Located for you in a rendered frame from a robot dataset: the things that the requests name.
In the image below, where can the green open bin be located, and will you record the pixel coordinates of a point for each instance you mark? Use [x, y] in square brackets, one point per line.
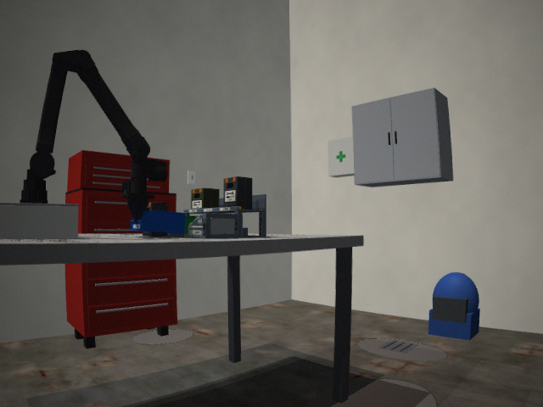
[188, 221]

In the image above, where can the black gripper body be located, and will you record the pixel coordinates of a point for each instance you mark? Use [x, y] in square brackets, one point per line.
[137, 191]

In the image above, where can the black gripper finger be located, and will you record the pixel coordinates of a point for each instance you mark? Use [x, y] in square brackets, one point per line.
[134, 207]
[144, 206]

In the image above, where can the blue bin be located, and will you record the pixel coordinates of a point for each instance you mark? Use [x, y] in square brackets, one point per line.
[160, 221]

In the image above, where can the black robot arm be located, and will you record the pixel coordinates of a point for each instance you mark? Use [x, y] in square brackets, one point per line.
[42, 162]

